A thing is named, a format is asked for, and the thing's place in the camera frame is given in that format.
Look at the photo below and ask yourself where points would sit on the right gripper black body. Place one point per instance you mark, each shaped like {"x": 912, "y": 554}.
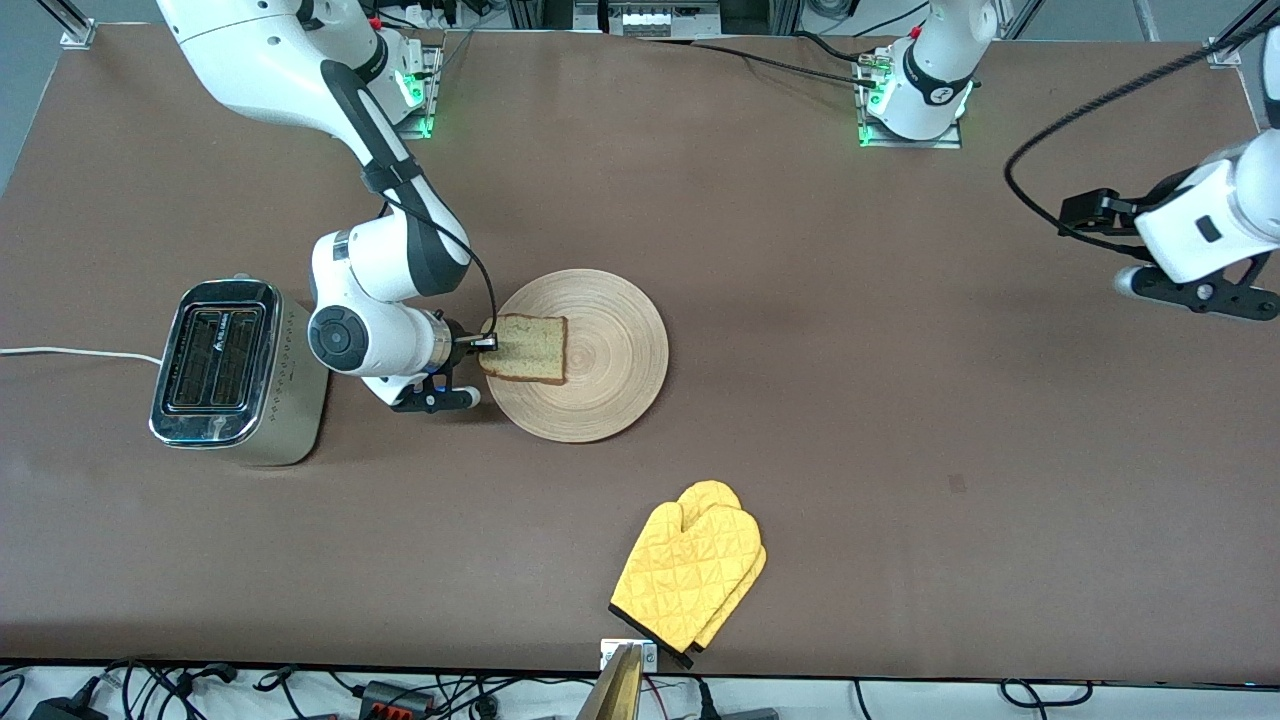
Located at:
{"x": 456, "y": 341}

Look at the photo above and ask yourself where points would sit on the slice of brown bread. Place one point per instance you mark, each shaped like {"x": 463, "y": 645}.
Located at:
{"x": 530, "y": 350}

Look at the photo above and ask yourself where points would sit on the round wooden plate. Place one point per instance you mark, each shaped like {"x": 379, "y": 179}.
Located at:
{"x": 610, "y": 360}

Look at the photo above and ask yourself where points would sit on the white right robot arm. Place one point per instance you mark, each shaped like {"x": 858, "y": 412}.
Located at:
{"x": 390, "y": 260}

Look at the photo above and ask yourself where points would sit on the silver two-slot toaster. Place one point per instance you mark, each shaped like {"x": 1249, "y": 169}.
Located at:
{"x": 285, "y": 380}

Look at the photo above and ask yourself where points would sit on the small silver clamp plate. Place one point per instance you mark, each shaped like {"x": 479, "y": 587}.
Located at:
{"x": 648, "y": 655}

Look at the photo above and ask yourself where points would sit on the yellow quilted oven mitt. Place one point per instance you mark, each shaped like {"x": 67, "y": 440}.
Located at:
{"x": 715, "y": 492}
{"x": 680, "y": 570}

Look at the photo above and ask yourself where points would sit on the black and red connector box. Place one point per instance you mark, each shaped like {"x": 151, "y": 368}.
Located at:
{"x": 395, "y": 698}

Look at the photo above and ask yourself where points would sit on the grey power strip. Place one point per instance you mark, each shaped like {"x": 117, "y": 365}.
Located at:
{"x": 660, "y": 18}

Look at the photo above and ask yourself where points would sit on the black power adapter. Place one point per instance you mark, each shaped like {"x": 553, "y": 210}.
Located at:
{"x": 65, "y": 711}

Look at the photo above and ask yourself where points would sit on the aluminium frame post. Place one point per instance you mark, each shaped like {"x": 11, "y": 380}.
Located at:
{"x": 75, "y": 30}
{"x": 1225, "y": 50}

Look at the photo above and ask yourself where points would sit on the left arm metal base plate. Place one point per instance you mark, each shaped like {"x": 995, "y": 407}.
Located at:
{"x": 910, "y": 144}

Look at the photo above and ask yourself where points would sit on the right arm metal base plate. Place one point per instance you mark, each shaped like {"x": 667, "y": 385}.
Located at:
{"x": 433, "y": 100}

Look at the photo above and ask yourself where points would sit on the gold metal bracket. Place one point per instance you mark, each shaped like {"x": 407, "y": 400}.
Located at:
{"x": 615, "y": 690}

